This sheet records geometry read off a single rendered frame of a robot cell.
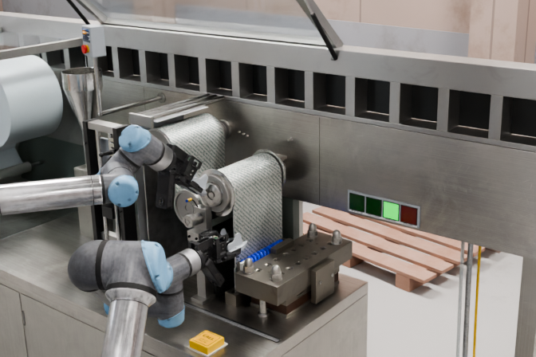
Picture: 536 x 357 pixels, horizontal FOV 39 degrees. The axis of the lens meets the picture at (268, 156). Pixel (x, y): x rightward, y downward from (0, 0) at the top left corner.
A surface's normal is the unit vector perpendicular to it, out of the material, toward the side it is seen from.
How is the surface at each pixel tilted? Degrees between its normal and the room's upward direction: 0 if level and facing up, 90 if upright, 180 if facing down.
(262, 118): 90
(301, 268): 0
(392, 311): 0
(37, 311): 90
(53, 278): 0
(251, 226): 90
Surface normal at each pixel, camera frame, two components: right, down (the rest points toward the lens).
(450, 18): -0.72, 0.22
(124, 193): 0.29, 0.29
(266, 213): 0.79, 0.17
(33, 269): -0.02, -0.95
